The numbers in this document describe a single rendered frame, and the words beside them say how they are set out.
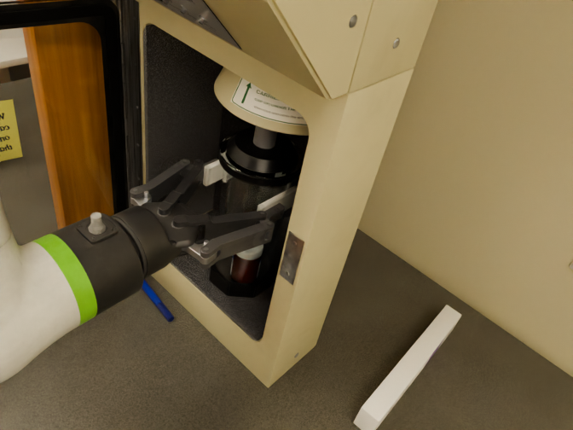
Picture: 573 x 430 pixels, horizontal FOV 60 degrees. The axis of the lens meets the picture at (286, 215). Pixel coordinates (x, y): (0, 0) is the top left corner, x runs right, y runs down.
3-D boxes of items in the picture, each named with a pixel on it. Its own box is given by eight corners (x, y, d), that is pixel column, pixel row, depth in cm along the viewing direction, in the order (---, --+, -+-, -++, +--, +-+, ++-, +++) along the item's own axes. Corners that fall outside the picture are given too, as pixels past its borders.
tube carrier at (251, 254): (242, 235, 82) (261, 121, 68) (290, 272, 77) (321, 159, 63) (191, 264, 75) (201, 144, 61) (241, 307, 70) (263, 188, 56)
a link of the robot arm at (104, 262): (51, 286, 53) (101, 339, 50) (36, 203, 46) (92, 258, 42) (101, 260, 57) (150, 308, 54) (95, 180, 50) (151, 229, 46)
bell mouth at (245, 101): (283, 54, 69) (290, 14, 66) (386, 109, 61) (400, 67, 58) (182, 81, 58) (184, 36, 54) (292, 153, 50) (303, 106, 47)
